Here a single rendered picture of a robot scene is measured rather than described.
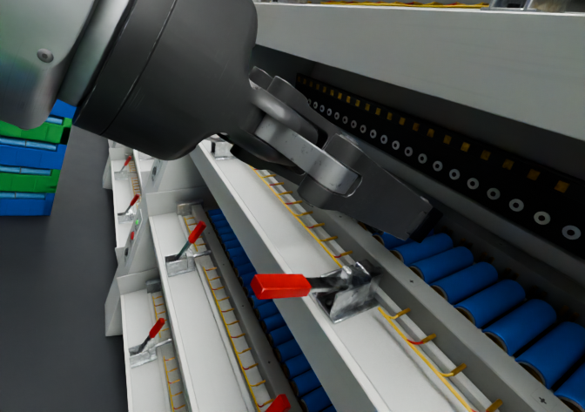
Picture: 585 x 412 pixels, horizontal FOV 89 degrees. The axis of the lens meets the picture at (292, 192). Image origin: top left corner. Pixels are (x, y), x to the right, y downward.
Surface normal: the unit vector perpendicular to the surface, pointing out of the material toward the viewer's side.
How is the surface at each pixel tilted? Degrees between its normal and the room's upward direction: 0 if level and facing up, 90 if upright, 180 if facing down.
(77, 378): 0
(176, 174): 90
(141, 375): 21
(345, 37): 111
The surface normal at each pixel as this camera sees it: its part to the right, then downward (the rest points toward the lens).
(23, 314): 0.43, -0.86
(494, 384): -0.87, 0.14
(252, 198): 0.13, -0.87
